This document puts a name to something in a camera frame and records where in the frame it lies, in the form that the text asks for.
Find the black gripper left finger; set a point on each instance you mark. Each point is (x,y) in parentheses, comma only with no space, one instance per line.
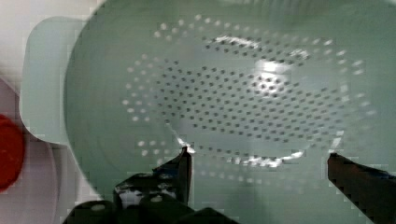
(172,178)

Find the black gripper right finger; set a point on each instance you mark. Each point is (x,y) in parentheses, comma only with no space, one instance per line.
(372,190)

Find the mint green oval strainer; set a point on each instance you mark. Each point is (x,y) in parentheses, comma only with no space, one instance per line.
(260,91)

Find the grey oval plate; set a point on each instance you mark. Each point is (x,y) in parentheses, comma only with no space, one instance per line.
(48,187)

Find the red ketchup bottle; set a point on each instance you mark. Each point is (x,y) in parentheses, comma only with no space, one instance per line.
(11,152)

